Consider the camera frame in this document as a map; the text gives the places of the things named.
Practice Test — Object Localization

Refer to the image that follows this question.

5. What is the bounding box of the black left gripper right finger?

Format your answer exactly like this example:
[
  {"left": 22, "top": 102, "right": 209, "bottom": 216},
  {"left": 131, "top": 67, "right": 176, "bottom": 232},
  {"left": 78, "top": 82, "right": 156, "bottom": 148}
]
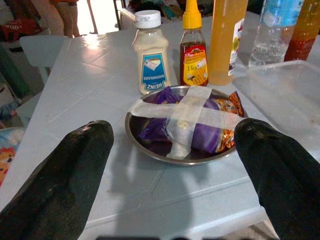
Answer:
[{"left": 233, "top": 117, "right": 320, "bottom": 240}]

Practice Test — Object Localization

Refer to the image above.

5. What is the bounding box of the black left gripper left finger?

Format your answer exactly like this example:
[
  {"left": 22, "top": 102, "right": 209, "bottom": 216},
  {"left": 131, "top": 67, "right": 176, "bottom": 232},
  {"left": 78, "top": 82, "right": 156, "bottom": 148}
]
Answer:
[{"left": 0, "top": 119, "right": 115, "bottom": 240}]

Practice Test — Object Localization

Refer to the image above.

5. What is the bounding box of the colourful cartoon mat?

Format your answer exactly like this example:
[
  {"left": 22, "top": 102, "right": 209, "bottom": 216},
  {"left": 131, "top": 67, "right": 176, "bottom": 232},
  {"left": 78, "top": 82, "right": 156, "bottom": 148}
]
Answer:
[{"left": 0, "top": 126, "right": 26, "bottom": 187}]

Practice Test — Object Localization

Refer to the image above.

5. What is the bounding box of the clear plastic food container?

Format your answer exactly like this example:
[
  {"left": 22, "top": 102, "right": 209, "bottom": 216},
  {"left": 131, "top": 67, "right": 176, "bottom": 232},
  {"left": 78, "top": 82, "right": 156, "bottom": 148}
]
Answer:
[{"left": 232, "top": 59, "right": 320, "bottom": 161}]

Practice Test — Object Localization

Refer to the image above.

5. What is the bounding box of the purple snack packet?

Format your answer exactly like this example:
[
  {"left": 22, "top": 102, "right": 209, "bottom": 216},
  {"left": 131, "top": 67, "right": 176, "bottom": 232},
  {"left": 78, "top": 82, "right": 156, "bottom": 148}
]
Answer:
[
  {"left": 149, "top": 86, "right": 245, "bottom": 118},
  {"left": 137, "top": 116, "right": 236, "bottom": 154}
]

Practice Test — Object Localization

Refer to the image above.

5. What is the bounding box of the white tape strip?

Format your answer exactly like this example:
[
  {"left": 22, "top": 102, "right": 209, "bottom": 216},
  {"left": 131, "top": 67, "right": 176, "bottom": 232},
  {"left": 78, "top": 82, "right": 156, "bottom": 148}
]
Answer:
[
  {"left": 166, "top": 85, "right": 213, "bottom": 159},
  {"left": 128, "top": 98, "right": 247, "bottom": 131}
]

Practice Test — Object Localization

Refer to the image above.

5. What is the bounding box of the round steel bowl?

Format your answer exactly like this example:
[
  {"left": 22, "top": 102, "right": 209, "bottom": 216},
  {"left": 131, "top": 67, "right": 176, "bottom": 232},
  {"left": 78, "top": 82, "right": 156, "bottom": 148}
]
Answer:
[{"left": 124, "top": 84, "right": 249, "bottom": 168}]

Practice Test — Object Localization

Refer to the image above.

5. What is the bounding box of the red orange sauce bottle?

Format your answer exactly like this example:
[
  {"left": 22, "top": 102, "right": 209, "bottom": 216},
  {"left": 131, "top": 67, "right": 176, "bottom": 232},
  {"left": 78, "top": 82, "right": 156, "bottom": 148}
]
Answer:
[{"left": 284, "top": 0, "right": 320, "bottom": 62}]

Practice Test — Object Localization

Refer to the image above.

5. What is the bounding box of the white plastic chair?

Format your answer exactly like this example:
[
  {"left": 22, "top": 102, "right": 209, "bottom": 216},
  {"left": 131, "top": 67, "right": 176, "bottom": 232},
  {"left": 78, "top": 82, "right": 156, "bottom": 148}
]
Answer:
[{"left": 19, "top": 34, "right": 70, "bottom": 86}]

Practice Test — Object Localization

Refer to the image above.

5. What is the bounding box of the clear plastic water bottle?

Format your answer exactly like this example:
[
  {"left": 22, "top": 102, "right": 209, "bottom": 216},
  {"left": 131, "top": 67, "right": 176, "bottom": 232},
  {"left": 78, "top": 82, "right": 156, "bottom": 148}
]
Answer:
[{"left": 248, "top": 0, "right": 305, "bottom": 68}]

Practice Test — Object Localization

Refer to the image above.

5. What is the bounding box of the honey bottle yellow cap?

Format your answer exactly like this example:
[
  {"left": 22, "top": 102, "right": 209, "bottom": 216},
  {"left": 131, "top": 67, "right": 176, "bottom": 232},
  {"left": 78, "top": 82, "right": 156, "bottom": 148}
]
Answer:
[{"left": 179, "top": 0, "right": 209, "bottom": 87}]

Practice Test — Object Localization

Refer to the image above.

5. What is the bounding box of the Heinz mayonnaise squeeze bottle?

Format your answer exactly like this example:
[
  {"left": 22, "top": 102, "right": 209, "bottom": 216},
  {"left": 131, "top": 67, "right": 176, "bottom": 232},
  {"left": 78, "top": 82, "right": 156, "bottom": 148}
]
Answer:
[{"left": 131, "top": 9, "right": 172, "bottom": 96}]

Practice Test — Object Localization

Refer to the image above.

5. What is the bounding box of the tall orange juice bottle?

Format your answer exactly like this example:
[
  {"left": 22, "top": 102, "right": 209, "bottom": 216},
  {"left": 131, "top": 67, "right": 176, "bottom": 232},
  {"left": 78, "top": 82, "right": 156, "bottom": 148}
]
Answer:
[{"left": 208, "top": 0, "right": 249, "bottom": 86}]

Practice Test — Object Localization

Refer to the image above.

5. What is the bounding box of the red cloth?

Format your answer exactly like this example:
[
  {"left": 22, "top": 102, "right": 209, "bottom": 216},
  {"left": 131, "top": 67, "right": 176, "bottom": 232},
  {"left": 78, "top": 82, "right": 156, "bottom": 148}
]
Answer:
[{"left": 0, "top": 17, "right": 43, "bottom": 42}]

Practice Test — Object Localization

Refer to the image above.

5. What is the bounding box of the person in orange shorts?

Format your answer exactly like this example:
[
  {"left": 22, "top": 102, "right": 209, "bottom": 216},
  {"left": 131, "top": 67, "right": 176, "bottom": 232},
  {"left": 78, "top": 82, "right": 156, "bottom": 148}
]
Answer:
[{"left": 32, "top": 0, "right": 81, "bottom": 38}]

